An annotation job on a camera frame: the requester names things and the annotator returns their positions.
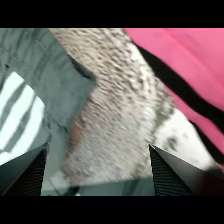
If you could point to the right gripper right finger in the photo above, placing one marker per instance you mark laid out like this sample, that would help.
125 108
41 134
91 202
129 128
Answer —
176 176

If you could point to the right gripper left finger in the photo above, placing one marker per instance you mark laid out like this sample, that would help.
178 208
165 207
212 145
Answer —
23 175

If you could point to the dark green garment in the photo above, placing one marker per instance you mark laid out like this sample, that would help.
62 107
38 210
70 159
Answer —
50 73

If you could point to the pink garment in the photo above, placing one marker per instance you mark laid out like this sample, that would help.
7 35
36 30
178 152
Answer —
196 60

